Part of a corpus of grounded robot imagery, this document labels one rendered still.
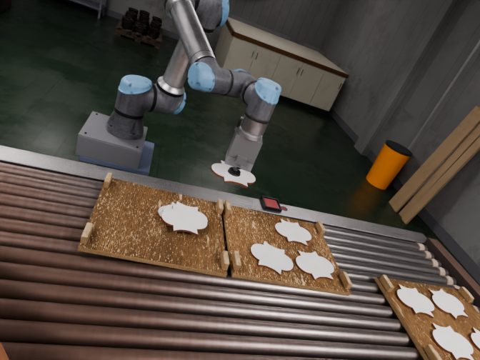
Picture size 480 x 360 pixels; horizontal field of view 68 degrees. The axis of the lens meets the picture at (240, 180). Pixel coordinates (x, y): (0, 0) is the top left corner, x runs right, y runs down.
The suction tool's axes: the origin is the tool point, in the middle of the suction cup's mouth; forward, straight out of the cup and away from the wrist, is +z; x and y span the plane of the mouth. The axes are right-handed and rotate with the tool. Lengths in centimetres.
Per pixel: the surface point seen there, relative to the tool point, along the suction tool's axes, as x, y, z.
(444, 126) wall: 319, 267, 11
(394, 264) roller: 10, 77, 21
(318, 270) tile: -11.0, 37.2, 17.6
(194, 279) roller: -26.8, -2.7, 20.9
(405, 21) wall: 517, 237, -84
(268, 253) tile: -10.5, 19.0, 17.6
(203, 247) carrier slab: -15.5, -2.1, 18.4
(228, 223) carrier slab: 0.0, 4.9, 18.4
